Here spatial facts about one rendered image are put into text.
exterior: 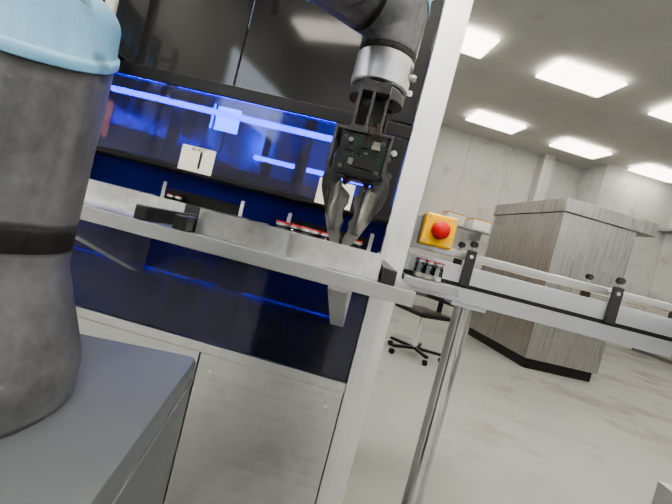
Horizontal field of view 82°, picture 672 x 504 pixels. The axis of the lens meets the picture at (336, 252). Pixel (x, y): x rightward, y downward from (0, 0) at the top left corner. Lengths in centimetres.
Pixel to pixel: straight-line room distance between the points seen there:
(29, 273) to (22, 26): 11
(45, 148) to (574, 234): 522
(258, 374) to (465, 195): 1045
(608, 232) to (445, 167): 619
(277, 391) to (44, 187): 81
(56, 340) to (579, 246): 526
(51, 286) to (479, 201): 1122
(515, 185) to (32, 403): 1179
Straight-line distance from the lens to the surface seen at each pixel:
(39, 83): 24
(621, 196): 1265
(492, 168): 1161
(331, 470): 104
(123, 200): 77
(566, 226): 524
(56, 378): 26
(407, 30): 55
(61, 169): 24
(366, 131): 48
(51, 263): 26
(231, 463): 108
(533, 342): 520
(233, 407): 102
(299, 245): 53
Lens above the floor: 92
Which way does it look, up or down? 2 degrees down
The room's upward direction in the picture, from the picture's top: 14 degrees clockwise
